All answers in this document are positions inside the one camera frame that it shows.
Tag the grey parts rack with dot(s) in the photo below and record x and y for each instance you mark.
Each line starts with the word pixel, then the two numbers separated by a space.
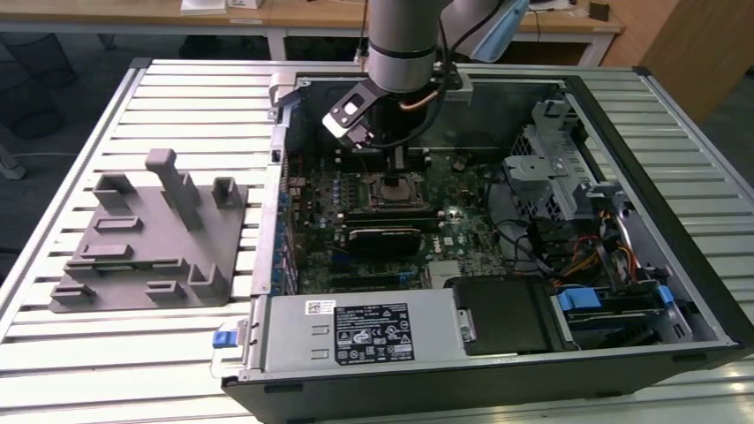
pixel 154 247

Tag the blue disk carrier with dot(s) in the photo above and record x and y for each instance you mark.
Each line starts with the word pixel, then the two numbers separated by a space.
pixel 574 300

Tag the green motherboard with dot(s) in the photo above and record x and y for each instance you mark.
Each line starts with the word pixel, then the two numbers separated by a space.
pixel 472 199

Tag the wooden cabinet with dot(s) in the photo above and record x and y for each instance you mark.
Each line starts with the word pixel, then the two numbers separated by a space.
pixel 696 53

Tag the blue drive clip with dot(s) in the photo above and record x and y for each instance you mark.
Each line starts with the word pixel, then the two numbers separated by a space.
pixel 666 296

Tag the white box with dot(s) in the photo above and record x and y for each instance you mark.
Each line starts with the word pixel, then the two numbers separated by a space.
pixel 245 3
pixel 203 6

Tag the silver chipset heatsink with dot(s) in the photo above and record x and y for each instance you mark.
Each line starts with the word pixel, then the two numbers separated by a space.
pixel 445 269

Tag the CPU socket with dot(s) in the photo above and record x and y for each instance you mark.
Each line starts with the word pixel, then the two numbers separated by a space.
pixel 372 202

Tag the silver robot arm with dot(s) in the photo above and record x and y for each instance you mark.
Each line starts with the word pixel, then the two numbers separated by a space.
pixel 401 44

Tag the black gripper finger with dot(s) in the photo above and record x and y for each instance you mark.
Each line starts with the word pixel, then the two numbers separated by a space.
pixel 400 161

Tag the silver power supply unit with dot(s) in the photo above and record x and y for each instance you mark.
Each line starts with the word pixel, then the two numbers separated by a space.
pixel 294 327

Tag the pale blue teach pendant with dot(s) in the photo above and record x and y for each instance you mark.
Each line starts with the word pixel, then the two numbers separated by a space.
pixel 498 35

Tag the small silver heatsink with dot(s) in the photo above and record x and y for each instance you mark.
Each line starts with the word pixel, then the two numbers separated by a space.
pixel 298 181

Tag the blue case latch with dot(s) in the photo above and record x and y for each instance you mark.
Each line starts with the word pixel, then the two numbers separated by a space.
pixel 223 340

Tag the silver drive cage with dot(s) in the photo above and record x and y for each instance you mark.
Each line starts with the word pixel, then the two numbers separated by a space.
pixel 530 170

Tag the grey desk foot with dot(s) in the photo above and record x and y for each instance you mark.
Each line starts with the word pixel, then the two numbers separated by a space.
pixel 13 168

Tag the black PC case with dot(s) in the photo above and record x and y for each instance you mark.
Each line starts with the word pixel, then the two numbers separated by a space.
pixel 413 397

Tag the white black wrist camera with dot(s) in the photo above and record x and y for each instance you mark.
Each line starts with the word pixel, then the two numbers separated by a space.
pixel 347 119

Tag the green RAM stick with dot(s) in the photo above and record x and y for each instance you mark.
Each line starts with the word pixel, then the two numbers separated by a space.
pixel 138 266

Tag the round coin battery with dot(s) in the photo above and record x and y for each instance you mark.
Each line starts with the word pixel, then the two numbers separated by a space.
pixel 460 164

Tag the short black expansion slot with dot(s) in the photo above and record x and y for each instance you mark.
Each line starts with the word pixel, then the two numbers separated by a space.
pixel 362 282

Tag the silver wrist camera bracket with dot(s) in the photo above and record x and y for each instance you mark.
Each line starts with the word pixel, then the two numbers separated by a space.
pixel 462 86

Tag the small black box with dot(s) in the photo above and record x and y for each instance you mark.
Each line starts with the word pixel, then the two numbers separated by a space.
pixel 600 11

